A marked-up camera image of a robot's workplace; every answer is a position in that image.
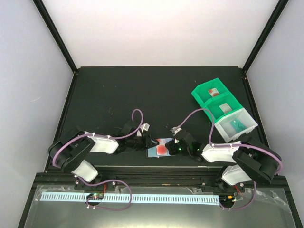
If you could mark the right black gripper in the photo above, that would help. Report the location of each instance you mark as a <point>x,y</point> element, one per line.
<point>171,150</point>

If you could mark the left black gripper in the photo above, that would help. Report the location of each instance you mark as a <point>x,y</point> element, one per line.
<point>147,143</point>

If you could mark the black card holder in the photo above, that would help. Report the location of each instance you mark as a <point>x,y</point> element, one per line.
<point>151,153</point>

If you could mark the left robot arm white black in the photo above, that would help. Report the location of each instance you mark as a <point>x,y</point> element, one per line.
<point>69,152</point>

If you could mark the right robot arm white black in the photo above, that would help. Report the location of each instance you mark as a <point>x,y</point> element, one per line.
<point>245,160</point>

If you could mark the grey card in bin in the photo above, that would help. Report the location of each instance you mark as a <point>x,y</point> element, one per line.
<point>225,108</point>

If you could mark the red white card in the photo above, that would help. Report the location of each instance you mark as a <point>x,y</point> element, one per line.
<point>213,92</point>

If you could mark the teal card in bin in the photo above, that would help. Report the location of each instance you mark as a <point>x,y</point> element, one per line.
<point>238,125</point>

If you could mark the green bin middle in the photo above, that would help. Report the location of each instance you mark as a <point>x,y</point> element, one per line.
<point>213,105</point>

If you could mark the green bin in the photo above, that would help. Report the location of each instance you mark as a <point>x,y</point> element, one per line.
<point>207,91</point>
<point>213,105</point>

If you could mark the green bin far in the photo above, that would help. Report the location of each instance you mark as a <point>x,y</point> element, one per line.
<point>207,91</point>

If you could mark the white translucent bin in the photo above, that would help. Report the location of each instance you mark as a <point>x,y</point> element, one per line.
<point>226,130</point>

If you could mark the right controller board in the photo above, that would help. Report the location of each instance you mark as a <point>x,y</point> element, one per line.
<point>230,198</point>

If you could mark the controller board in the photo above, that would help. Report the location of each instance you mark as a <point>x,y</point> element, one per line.
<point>230,198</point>
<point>95,196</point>

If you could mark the left controller board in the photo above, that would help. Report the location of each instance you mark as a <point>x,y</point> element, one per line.
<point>95,196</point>

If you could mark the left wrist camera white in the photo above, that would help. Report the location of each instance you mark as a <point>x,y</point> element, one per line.
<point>144,128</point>

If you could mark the white slotted cable duct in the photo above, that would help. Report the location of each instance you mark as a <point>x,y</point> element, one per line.
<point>134,198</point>

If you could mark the black aluminium rail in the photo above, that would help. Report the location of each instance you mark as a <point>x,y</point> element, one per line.
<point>136,176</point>

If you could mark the left frame post black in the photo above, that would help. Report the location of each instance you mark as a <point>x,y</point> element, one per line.
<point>55,33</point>

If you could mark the frame post black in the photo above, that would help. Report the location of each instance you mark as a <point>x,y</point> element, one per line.
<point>55,33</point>
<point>276,13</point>

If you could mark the right frame post black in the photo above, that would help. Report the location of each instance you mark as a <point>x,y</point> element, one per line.
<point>276,13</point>

